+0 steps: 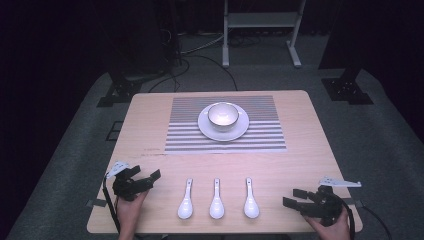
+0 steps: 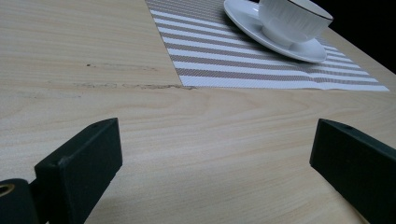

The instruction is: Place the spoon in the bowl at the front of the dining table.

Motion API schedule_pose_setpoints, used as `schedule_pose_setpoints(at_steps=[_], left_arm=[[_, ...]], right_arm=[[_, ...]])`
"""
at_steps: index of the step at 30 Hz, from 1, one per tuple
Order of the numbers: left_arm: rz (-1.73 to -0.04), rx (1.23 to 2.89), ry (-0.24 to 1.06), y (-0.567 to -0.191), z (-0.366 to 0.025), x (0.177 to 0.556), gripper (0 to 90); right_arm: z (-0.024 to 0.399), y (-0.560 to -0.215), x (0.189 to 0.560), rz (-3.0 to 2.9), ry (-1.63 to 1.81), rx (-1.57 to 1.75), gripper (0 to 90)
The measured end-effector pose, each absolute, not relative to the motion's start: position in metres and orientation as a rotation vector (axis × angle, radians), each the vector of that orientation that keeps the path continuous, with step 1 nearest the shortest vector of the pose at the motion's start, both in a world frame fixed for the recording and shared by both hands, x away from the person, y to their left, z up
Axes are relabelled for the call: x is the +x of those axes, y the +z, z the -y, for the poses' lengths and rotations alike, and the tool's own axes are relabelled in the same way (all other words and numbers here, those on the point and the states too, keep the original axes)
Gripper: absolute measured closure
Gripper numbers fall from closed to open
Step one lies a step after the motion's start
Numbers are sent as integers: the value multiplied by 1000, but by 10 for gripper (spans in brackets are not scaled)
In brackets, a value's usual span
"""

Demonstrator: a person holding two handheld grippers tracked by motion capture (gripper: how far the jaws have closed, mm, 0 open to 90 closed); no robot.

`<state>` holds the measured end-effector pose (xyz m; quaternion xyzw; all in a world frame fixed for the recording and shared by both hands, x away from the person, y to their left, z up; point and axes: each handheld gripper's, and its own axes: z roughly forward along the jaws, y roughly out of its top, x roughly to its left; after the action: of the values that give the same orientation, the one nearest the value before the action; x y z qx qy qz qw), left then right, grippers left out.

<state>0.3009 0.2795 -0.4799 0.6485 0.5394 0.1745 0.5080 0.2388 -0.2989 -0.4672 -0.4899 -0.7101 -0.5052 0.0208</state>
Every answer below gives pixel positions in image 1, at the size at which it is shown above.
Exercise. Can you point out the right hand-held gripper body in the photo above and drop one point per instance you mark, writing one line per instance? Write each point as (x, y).
(325, 205)

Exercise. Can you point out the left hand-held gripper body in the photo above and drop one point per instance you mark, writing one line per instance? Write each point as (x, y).
(128, 188)

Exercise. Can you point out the person's left hand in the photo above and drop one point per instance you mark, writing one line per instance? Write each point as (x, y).
(128, 211)

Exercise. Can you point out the person's right hand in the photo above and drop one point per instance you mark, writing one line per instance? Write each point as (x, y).
(335, 231)

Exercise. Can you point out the white ceramic spoon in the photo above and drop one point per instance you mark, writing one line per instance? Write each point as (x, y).
(216, 209)
(251, 208)
(185, 209)

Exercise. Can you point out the grey striped placemat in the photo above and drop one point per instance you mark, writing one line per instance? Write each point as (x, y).
(186, 136)

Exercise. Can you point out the white round plate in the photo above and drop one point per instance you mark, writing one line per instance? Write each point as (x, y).
(213, 131)

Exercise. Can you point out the black stand base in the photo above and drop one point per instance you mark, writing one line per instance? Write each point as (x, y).
(120, 90)
(346, 88)

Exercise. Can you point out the white bowl with dark rim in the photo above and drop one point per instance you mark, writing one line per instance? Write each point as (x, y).
(223, 116)

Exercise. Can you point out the white metal frame stand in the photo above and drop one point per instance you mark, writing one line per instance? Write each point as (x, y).
(263, 20)

